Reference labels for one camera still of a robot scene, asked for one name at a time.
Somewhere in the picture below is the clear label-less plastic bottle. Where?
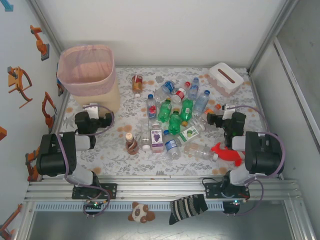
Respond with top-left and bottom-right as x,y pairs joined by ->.
183,142 -> 220,161

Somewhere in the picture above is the beige bin with pink liner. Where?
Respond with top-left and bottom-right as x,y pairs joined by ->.
56,44 -> 121,113

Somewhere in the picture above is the white tissue box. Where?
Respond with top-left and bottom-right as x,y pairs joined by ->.
208,61 -> 245,98

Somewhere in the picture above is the red shark toy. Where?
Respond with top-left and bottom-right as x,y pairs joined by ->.
210,142 -> 244,167

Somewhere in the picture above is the brown white panda plush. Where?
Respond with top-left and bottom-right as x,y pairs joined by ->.
127,201 -> 156,224

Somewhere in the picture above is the black white striped sock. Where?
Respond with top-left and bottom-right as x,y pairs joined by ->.
168,193 -> 209,226

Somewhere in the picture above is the aluminium frame post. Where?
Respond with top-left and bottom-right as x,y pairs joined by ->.
28,0 -> 66,61
246,0 -> 300,75

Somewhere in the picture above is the red label red-cap bottle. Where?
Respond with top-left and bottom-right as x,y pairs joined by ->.
170,81 -> 191,104

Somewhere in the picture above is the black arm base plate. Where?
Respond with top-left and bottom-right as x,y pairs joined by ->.
71,183 -> 118,200
204,181 -> 251,200

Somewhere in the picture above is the lime label clear bottle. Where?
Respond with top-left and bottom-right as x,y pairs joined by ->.
178,124 -> 206,145

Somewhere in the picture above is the grey side panel bar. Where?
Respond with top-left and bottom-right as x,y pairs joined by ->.
272,37 -> 320,153

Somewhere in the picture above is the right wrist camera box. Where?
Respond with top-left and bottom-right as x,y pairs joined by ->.
221,103 -> 237,120

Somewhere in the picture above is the aluminium rail beam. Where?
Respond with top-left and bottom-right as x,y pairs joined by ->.
23,174 -> 302,202

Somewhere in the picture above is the grape juice bottle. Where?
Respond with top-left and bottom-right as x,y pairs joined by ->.
149,121 -> 165,153

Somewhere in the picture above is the blue orange wall decal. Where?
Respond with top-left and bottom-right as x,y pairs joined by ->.
56,62 -> 65,97

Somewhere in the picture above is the amber tea bottle red label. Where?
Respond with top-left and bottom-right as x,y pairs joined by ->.
131,74 -> 144,98

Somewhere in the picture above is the white slotted cable tray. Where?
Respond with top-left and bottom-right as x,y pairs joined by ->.
33,201 -> 226,212

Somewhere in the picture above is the red-blue label water bottle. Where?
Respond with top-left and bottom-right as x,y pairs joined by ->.
146,93 -> 158,120

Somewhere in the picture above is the small lit circuit board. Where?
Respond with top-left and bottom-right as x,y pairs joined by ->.
223,199 -> 242,214
83,199 -> 103,210

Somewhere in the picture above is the floral tablecloth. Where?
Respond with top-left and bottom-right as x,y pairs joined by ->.
53,66 -> 276,177

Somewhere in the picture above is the clear white-cap bottle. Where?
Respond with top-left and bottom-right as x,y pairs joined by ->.
139,118 -> 152,152

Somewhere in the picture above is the crushed blue label bottle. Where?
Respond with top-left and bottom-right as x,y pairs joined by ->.
153,79 -> 177,100

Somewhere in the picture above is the blue label clear bottle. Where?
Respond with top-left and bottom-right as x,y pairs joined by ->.
162,129 -> 182,160

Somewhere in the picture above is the small brown drink bottle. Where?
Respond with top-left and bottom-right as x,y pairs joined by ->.
125,132 -> 140,156

